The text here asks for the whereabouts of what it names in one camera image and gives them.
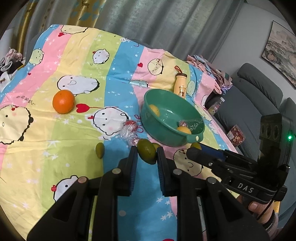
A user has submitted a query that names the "red patterned box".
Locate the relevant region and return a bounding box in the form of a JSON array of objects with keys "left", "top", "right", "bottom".
[{"left": 227, "top": 125, "right": 245, "bottom": 147}]

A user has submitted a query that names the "green plastic bowl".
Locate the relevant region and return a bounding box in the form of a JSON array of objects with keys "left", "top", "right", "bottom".
[{"left": 140, "top": 89, "right": 205, "bottom": 147}]

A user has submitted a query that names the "colourful cartoon blanket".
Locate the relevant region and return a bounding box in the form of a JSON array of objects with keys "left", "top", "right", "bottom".
[{"left": 1, "top": 25, "right": 234, "bottom": 238}]

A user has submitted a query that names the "orange fruit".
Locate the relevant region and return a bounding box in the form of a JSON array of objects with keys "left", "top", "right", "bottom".
[{"left": 52, "top": 90, "right": 75, "bottom": 114}]

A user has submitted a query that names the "yellow bear bottle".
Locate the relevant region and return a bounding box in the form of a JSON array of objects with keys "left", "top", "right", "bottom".
[{"left": 174, "top": 66, "right": 187, "bottom": 99}]

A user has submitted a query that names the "clear plastic bottle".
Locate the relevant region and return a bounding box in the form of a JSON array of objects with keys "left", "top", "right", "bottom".
[{"left": 208, "top": 97, "right": 225, "bottom": 115}]

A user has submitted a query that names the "grey sofa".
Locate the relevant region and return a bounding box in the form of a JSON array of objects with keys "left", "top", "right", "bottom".
[{"left": 204, "top": 63, "right": 296, "bottom": 218}]

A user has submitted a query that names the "pile of folded clothes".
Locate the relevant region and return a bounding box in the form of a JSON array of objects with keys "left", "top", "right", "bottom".
[{"left": 186, "top": 55, "right": 233, "bottom": 95}]

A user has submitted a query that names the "right hand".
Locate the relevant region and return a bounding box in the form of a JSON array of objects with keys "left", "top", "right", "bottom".
[{"left": 248, "top": 201, "right": 278, "bottom": 225}]

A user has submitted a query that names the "gold patterned curtain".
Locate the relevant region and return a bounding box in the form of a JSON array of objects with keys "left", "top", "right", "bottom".
[{"left": 8, "top": 0, "right": 106, "bottom": 54}]

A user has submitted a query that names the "framed landscape painting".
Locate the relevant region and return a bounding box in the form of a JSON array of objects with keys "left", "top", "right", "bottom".
[{"left": 261, "top": 21, "right": 295, "bottom": 88}]

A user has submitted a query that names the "clutter pile at left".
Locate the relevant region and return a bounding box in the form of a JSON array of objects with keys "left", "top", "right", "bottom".
[{"left": 0, "top": 49, "right": 25, "bottom": 93}]

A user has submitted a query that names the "small green lime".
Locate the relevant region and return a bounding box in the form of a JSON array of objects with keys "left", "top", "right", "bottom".
[{"left": 95, "top": 143, "right": 105, "bottom": 159}]

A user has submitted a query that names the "yellow orange in bowl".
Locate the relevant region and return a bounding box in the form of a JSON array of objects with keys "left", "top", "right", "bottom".
[{"left": 177, "top": 126, "right": 191, "bottom": 135}]

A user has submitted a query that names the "yellow lemon in bowl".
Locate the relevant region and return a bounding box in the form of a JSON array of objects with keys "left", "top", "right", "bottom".
[{"left": 149, "top": 104, "right": 160, "bottom": 116}]

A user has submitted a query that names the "grey curtain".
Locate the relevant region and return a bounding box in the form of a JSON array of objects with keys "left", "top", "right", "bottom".
[{"left": 28, "top": 0, "right": 246, "bottom": 63}]

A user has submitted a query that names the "yellow green lime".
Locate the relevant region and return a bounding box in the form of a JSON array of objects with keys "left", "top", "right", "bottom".
[{"left": 191, "top": 143, "right": 202, "bottom": 150}]

